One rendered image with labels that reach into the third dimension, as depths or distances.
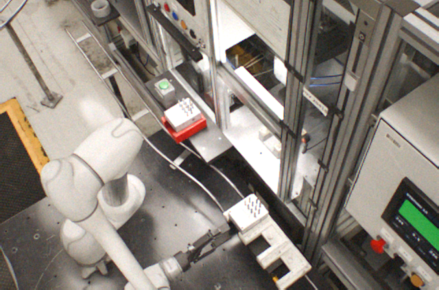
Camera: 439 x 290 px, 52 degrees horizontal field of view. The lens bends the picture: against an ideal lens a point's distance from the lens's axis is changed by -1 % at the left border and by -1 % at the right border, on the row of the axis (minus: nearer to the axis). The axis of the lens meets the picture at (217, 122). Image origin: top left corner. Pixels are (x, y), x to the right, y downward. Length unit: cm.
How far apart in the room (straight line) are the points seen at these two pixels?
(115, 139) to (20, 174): 197
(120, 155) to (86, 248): 63
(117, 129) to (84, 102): 210
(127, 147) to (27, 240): 100
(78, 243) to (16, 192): 141
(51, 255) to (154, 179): 55
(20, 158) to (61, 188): 204
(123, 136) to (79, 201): 22
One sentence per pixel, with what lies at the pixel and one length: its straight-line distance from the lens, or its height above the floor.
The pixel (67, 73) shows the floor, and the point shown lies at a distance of 368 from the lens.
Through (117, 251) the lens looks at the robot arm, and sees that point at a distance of 150.
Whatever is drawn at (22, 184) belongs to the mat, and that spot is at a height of 1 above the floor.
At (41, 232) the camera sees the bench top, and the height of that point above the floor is 68.
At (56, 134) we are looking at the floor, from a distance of 335.
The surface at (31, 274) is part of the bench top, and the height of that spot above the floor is 68.
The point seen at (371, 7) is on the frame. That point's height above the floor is 201.
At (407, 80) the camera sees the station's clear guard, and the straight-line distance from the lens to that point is 93.
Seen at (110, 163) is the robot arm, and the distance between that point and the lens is 133.
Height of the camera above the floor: 257
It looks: 55 degrees down
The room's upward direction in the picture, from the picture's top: 6 degrees counter-clockwise
